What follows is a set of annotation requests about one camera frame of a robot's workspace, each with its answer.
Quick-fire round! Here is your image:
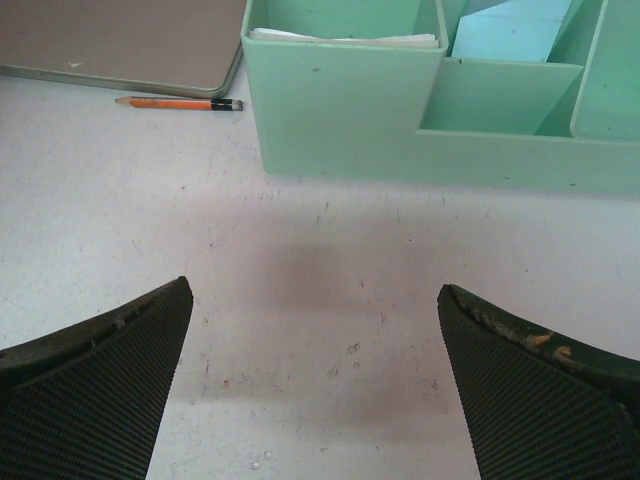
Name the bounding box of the mint green desk organizer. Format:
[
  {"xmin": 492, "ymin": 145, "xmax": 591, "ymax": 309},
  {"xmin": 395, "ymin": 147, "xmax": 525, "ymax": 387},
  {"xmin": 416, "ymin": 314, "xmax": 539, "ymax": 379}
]
[{"xmin": 241, "ymin": 1, "xmax": 639, "ymax": 195}]

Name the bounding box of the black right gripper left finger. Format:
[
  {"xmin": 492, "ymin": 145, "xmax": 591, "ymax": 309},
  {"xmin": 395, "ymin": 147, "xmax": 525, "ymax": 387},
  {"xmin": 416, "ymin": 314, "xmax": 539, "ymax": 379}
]
[{"xmin": 1, "ymin": 277, "xmax": 193, "ymax": 479}]

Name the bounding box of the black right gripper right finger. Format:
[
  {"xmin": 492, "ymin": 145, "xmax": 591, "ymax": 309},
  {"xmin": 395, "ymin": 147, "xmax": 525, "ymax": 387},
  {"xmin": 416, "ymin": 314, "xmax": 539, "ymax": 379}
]
[{"xmin": 437, "ymin": 285, "xmax": 639, "ymax": 479}]

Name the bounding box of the light blue paper pad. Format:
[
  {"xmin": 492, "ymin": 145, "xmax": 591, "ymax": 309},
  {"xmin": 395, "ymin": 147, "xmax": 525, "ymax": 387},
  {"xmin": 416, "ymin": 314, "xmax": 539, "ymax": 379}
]
[{"xmin": 451, "ymin": 0, "xmax": 571, "ymax": 62}]

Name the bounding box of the white paper stack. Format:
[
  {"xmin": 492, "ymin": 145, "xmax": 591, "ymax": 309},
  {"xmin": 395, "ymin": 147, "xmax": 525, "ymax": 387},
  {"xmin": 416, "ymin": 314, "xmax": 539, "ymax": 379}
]
[{"xmin": 249, "ymin": 27, "xmax": 442, "ymax": 49}]

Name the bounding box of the orange pencil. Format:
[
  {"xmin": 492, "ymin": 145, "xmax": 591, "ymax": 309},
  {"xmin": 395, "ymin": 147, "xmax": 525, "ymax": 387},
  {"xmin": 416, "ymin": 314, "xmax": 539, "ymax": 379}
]
[{"xmin": 115, "ymin": 97, "xmax": 244, "ymax": 112}]

